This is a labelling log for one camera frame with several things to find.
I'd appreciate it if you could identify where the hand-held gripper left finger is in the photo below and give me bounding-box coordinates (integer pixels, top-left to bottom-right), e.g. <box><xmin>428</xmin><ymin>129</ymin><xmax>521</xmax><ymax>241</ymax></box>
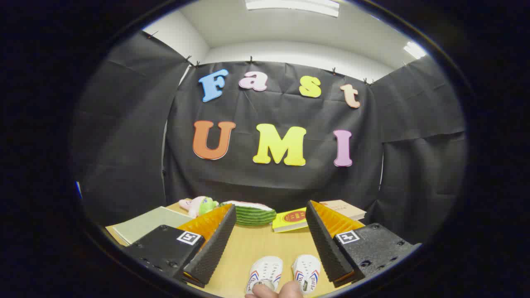
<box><xmin>124</xmin><ymin>204</ymin><xmax>237</xmax><ymax>289</ymax></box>

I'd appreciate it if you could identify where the white canvas shoe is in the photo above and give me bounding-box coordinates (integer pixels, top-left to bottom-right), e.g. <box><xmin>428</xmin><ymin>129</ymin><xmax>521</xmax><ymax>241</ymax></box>
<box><xmin>245</xmin><ymin>256</ymin><xmax>284</xmax><ymax>295</ymax></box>
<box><xmin>292</xmin><ymin>255</ymin><xmax>321</xmax><ymax>294</ymax></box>

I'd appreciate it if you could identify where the yellow book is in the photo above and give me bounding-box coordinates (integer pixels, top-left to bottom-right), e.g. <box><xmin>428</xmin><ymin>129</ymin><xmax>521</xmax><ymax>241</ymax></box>
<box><xmin>272</xmin><ymin>207</ymin><xmax>309</xmax><ymax>233</ymax></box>

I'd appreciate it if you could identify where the pink and green plush toy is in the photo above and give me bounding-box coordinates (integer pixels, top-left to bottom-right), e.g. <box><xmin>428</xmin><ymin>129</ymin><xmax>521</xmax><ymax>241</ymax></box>
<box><xmin>179</xmin><ymin>196</ymin><xmax>219</xmax><ymax>218</ymax></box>

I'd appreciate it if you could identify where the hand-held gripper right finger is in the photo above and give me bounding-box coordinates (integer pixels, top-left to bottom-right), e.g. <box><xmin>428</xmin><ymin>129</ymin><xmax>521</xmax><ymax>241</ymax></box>
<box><xmin>305</xmin><ymin>200</ymin><xmax>422</xmax><ymax>288</ymax></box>

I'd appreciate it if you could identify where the pale green storage box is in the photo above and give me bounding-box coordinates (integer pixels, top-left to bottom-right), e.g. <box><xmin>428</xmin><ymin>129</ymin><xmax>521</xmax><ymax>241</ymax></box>
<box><xmin>112</xmin><ymin>206</ymin><xmax>195</xmax><ymax>245</ymax></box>

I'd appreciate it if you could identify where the long ceiling light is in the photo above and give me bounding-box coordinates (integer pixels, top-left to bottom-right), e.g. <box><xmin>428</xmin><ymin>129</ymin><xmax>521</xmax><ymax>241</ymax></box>
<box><xmin>244</xmin><ymin>0</ymin><xmax>340</xmax><ymax>18</ymax></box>

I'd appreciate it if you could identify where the tan book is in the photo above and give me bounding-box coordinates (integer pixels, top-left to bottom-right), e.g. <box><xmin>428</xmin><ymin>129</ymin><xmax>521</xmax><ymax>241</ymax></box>
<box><xmin>320</xmin><ymin>200</ymin><xmax>367</xmax><ymax>221</ymax></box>

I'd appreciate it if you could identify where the black backdrop cloth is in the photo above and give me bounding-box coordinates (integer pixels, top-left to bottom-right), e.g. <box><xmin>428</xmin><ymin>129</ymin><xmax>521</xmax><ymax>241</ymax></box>
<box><xmin>70</xmin><ymin>31</ymin><xmax>468</xmax><ymax>245</ymax></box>

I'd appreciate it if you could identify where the watermelon slice plush toy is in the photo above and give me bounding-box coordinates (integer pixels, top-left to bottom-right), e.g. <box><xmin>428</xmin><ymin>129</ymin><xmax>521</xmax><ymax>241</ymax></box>
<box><xmin>219</xmin><ymin>201</ymin><xmax>277</xmax><ymax>226</ymax></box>

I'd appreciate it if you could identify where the small ceiling light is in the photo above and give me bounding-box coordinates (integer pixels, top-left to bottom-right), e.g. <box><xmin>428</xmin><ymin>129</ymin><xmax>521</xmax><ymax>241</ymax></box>
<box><xmin>404</xmin><ymin>41</ymin><xmax>427</xmax><ymax>60</ymax></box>

